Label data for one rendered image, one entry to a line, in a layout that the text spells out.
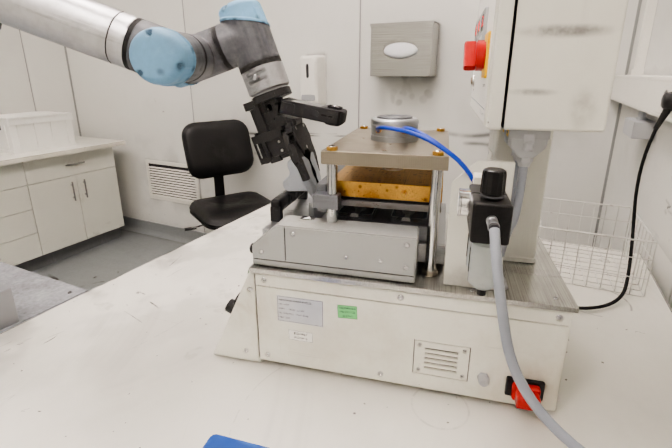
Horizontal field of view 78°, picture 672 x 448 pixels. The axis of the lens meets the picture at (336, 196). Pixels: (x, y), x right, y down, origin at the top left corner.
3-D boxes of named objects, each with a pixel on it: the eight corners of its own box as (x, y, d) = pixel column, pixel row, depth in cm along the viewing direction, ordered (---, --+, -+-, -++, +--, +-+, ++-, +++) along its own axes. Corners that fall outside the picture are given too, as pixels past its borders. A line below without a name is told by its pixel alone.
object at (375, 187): (442, 179, 80) (446, 130, 77) (440, 216, 60) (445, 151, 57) (355, 174, 84) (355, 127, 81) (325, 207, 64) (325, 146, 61)
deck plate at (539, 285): (528, 222, 85) (529, 218, 85) (578, 313, 53) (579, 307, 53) (315, 205, 96) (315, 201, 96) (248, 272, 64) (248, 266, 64)
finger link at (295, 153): (307, 177, 76) (290, 132, 74) (315, 175, 75) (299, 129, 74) (298, 184, 72) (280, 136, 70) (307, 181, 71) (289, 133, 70)
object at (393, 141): (478, 177, 81) (484, 110, 78) (495, 235, 53) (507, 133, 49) (357, 171, 87) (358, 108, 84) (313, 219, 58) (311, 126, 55)
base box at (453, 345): (516, 297, 90) (527, 223, 85) (560, 439, 55) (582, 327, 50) (285, 269, 103) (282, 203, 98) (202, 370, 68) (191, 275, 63)
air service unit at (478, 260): (490, 260, 56) (503, 152, 52) (504, 319, 43) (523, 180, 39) (451, 256, 58) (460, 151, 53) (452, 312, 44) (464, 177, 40)
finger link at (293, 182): (295, 207, 78) (278, 162, 76) (324, 199, 76) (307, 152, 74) (290, 213, 75) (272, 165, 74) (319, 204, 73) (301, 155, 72)
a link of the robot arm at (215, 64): (139, 45, 65) (203, 20, 64) (166, 47, 75) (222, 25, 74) (162, 94, 67) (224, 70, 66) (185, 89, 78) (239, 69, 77)
